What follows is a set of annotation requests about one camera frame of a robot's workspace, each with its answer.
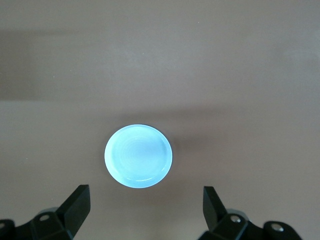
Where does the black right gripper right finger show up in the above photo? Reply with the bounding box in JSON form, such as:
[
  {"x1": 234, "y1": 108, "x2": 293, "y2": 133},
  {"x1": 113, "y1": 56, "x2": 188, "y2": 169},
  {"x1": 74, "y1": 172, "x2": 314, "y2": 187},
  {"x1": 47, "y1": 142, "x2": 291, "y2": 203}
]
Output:
[{"x1": 199, "y1": 185, "x2": 263, "y2": 240}]

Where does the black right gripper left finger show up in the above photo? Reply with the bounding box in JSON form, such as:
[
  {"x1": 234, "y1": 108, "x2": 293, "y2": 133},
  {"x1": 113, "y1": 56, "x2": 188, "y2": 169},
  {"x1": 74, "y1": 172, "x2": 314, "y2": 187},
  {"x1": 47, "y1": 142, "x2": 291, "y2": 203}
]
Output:
[{"x1": 14, "y1": 184, "x2": 91, "y2": 240}]

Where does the light blue round plate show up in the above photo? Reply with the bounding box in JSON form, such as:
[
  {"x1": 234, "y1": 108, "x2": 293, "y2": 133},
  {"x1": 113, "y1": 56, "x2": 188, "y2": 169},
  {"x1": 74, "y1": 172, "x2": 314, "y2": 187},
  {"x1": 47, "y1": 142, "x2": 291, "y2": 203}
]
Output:
[{"x1": 104, "y1": 124, "x2": 173, "y2": 189}]

